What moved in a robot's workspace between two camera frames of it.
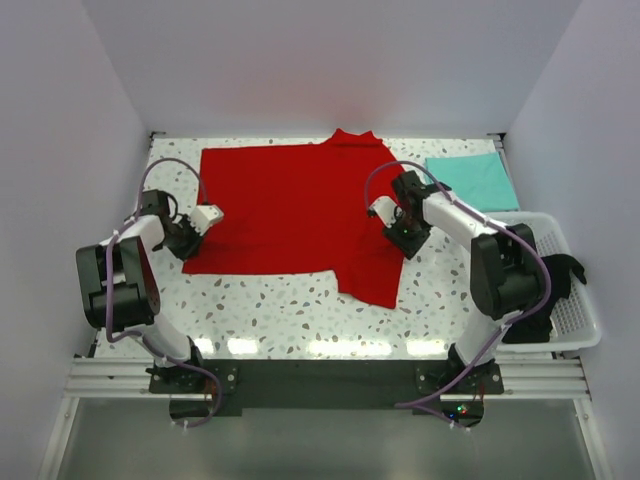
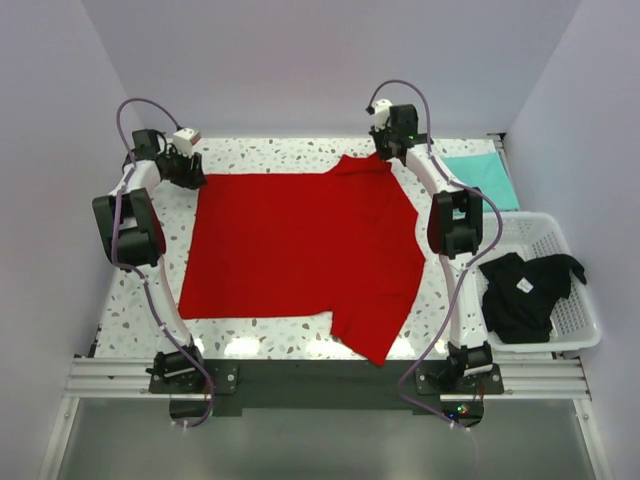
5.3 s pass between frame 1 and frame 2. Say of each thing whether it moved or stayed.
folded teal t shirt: stayed
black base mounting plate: stayed
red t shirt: moved
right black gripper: moved
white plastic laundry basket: stayed
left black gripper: moved
